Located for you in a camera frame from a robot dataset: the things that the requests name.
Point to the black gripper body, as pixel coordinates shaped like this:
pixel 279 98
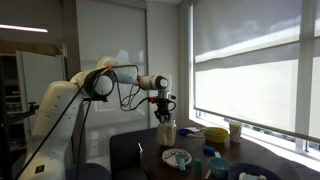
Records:
pixel 162 106

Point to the clear jar of rice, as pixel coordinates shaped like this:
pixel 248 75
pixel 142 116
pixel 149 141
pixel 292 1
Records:
pixel 166 135

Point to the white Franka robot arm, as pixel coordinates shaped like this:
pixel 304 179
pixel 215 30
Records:
pixel 60 100

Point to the purple round lid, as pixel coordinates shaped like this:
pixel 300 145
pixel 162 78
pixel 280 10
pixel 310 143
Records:
pixel 183 132

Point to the small white object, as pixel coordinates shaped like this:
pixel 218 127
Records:
pixel 193 129

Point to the white plastic fork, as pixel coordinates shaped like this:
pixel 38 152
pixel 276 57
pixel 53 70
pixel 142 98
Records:
pixel 196 135

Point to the patterned small bowl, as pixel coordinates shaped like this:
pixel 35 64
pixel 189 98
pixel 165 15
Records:
pixel 170 156

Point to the black chair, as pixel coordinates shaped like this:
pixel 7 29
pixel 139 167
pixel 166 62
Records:
pixel 126 150

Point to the small teal measuring scoop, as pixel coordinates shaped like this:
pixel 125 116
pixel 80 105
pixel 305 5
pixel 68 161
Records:
pixel 181 162

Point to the blue cylinder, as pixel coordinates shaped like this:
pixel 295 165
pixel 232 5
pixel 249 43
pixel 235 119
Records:
pixel 209 149

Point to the yellow bowl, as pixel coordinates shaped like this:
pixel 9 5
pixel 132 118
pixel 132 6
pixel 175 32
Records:
pixel 216 138

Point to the green cylinder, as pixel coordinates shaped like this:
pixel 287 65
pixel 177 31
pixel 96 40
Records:
pixel 197 166

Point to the white plastic spoon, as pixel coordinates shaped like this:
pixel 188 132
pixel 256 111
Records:
pixel 208 173

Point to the white paper cup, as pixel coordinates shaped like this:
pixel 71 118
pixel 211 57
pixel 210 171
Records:
pixel 235 131

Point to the large teal measuring cup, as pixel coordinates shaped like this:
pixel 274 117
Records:
pixel 219 166

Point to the narrow grey roller blind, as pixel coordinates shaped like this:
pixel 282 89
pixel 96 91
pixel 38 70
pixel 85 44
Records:
pixel 111 33

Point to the dark blue seat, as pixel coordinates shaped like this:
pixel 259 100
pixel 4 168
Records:
pixel 88 171

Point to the wide grey roller blind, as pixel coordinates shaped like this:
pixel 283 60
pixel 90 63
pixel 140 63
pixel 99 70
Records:
pixel 246 66

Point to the white object in bowl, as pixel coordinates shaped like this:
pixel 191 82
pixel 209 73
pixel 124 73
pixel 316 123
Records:
pixel 251 177

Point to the dark blue bowl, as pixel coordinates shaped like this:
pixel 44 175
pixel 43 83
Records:
pixel 263 169

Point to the white board panel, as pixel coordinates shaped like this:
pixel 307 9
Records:
pixel 40 76

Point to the black metal stand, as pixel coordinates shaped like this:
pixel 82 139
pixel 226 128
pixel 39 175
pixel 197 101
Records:
pixel 20 115

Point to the ceiling light strip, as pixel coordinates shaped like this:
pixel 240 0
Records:
pixel 23 28

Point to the white window frame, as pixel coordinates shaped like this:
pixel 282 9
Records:
pixel 305 66

